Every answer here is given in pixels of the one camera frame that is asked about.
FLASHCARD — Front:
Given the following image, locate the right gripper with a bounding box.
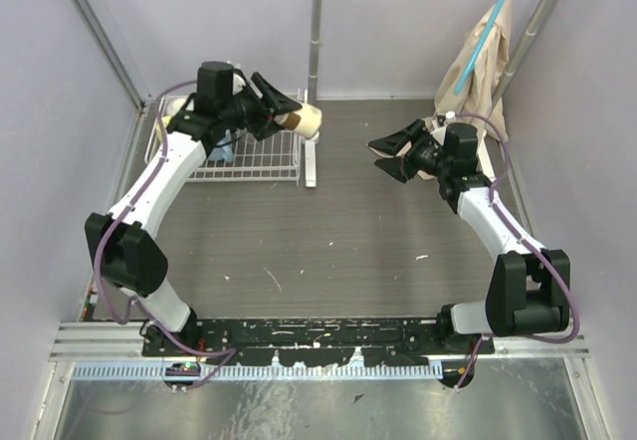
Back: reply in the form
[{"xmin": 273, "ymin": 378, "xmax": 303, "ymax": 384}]
[{"xmin": 368, "ymin": 119, "xmax": 451, "ymax": 184}]

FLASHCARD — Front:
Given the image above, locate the steel cup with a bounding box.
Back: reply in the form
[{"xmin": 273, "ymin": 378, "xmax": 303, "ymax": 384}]
[{"xmin": 275, "ymin": 104, "xmax": 322, "ymax": 139}]

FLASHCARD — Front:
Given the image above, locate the blue mug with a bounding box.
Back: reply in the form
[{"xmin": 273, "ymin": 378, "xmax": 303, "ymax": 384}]
[{"xmin": 207, "ymin": 130, "xmax": 235, "ymax": 163}]

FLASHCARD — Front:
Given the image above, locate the white speckled mug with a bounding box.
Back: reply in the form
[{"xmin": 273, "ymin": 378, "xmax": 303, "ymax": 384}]
[{"xmin": 165, "ymin": 97, "xmax": 187, "ymax": 116}]

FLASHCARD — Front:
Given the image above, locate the yellow mug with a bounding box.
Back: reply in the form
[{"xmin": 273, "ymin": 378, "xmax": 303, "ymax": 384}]
[{"xmin": 154, "ymin": 115, "xmax": 172, "ymax": 143}]

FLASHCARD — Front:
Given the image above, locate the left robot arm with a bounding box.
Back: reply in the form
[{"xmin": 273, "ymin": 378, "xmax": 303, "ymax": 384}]
[{"xmin": 85, "ymin": 62, "xmax": 304, "ymax": 356}]

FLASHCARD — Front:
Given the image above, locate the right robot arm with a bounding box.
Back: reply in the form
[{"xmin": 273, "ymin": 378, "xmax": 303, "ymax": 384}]
[{"xmin": 368, "ymin": 119, "xmax": 578, "ymax": 354}]

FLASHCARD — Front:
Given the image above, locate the beige cloth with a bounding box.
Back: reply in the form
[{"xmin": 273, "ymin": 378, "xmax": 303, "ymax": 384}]
[{"xmin": 423, "ymin": 0, "xmax": 513, "ymax": 179}]

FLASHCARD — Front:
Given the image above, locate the blue clothes hanger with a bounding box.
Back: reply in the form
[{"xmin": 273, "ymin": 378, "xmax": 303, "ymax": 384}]
[{"xmin": 454, "ymin": 0, "xmax": 507, "ymax": 96}]

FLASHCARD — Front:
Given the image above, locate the white wire dish rack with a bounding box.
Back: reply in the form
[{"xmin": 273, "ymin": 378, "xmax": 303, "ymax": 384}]
[{"xmin": 146, "ymin": 93, "xmax": 306, "ymax": 188}]

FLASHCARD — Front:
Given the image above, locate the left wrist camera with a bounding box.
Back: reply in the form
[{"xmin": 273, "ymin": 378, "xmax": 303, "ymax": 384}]
[{"xmin": 228, "ymin": 61, "xmax": 248, "ymax": 96}]

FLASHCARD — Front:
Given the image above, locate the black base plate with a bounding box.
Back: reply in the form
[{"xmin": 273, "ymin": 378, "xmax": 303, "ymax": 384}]
[{"xmin": 141, "ymin": 316, "xmax": 497, "ymax": 367}]

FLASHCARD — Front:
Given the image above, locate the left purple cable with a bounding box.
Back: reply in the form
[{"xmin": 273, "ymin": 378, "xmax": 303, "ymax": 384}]
[{"xmin": 92, "ymin": 79, "xmax": 238, "ymax": 391}]

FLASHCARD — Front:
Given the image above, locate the blue cable duct strip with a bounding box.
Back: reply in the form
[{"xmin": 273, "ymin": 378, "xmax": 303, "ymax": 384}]
[{"xmin": 70, "ymin": 360, "xmax": 443, "ymax": 382}]

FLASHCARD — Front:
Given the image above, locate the metal clothes rack frame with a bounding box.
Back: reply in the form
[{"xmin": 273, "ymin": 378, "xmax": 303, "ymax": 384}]
[{"xmin": 301, "ymin": 0, "xmax": 581, "ymax": 190}]

